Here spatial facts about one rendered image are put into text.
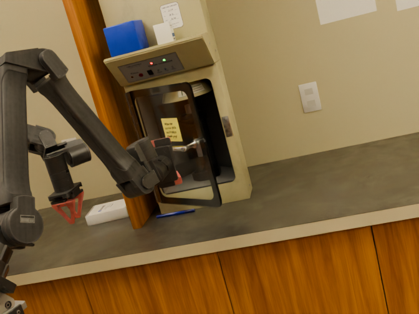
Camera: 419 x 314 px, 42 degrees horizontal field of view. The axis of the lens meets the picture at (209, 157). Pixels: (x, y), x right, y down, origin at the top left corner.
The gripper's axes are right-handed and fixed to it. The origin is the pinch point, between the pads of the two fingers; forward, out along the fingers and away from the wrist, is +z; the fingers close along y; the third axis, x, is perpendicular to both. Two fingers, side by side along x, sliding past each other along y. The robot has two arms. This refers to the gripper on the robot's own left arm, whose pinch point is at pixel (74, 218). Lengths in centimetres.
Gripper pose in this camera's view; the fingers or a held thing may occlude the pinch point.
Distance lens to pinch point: 163.9
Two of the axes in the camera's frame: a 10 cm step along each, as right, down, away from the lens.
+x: -9.5, 2.1, 2.2
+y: 1.6, -2.7, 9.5
